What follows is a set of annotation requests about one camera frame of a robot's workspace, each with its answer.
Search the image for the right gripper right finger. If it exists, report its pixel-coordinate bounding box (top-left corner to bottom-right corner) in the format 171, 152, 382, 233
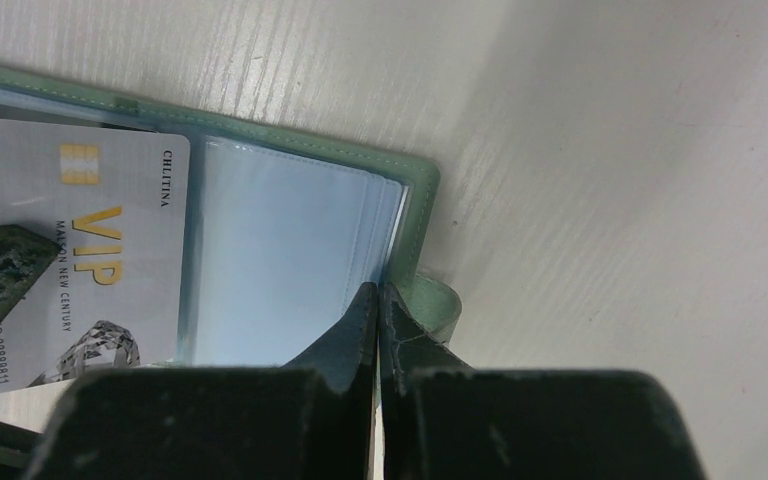
378, 284, 704, 479

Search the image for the green leather card holder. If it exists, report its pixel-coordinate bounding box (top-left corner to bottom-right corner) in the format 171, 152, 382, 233
0, 67, 461, 366

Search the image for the white VIP card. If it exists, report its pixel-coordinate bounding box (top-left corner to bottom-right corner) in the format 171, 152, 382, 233
0, 119, 191, 393

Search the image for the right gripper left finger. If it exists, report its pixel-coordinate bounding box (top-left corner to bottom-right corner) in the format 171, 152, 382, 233
24, 283, 378, 479

